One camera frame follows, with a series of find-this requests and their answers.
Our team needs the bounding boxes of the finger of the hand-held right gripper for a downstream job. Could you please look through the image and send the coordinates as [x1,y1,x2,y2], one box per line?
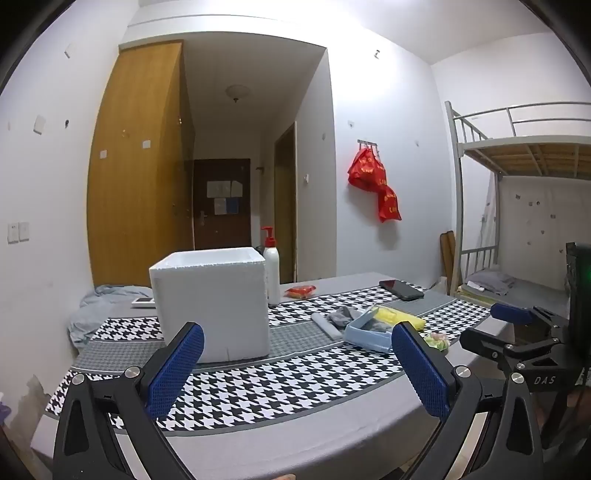
[490,303,568,332]
[459,325,523,370]

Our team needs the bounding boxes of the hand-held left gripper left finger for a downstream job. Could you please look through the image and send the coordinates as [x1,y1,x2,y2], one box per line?
[52,322,205,480]

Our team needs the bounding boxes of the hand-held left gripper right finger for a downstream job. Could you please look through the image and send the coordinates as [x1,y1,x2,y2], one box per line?
[392,322,546,480]

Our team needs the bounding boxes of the yellow foam net sleeve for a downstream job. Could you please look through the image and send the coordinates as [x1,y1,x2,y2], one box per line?
[373,305,426,332]

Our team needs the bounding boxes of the light blue plastic tray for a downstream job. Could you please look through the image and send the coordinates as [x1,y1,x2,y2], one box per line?
[345,307,407,354]

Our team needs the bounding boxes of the white foam box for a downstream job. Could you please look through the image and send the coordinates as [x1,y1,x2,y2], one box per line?
[148,247,270,364]

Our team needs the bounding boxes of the white foam tube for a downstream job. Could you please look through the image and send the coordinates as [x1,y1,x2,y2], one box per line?
[310,312,343,342]

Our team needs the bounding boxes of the grey cloth on bed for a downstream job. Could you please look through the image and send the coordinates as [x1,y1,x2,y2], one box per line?
[466,269,515,296]

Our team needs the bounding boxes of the leaning wooden boards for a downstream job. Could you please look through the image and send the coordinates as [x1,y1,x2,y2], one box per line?
[438,231,458,289]

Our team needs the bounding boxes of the black smartphone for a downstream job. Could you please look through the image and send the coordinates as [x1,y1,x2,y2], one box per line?
[379,279,424,302]

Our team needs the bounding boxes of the blue grey cloth bundle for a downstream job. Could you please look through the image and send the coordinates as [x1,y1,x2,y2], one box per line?
[68,285,153,347]

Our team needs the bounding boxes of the white lotion pump bottle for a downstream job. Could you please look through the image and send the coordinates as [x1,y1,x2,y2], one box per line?
[261,226,281,306]

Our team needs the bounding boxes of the metal bunk bed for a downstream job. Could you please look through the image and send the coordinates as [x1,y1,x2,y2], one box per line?
[444,100,591,315]

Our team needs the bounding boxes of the red plastic bag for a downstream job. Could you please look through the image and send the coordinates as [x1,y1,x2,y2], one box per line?
[376,185,402,223]
[348,143,387,191]

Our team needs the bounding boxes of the dark brown door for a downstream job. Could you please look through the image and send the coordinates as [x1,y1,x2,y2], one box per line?
[193,158,251,250]

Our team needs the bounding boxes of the white paper notice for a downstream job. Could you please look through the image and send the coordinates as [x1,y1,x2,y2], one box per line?
[206,181,243,198]

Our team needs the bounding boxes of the wooden wardrobe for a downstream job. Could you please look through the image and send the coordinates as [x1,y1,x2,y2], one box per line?
[88,39,197,287]

